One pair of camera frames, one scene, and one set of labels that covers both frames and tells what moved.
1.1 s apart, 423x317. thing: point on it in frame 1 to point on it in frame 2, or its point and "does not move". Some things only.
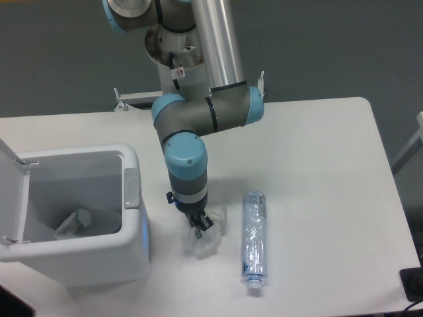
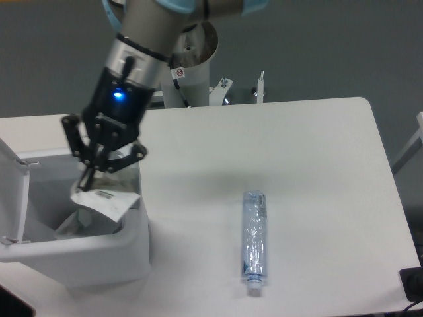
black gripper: [193, 211] to [115, 107]
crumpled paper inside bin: [75, 224] does not move
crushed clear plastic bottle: [254, 240] does not move
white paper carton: [205, 246] to [113, 204]
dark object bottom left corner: [11, 306] does not move
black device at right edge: [412, 282] does not move
